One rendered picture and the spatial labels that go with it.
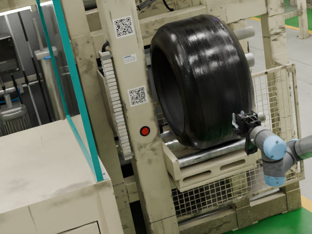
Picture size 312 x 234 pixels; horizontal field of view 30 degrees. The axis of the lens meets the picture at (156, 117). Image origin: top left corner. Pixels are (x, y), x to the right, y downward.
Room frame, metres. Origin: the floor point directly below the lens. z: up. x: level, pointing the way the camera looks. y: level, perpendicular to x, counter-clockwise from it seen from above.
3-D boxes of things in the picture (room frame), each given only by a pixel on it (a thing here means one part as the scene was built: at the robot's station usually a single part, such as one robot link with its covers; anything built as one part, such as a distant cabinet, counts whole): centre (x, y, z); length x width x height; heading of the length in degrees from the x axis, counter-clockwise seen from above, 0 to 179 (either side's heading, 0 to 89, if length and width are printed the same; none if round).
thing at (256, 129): (1.87, -0.35, 1.10); 0.08 x 0.05 x 0.08; 103
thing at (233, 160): (2.20, -0.20, 0.84); 0.36 x 0.09 x 0.06; 103
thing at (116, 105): (2.21, 0.15, 1.19); 0.05 x 0.04 x 0.48; 13
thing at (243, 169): (2.34, -0.17, 0.80); 0.37 x 0.36 x 0.02; 13
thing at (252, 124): (1.95, -0.34, 1.11); 0.12 x 0.08 x 0.09; 13
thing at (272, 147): (1.79, -0.38, 1.10); 0.11 x 0.08 x 0.09; 13
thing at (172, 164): (2.30, 0.00, 0.90); 0.40 x 0.03 x 0.10; 13
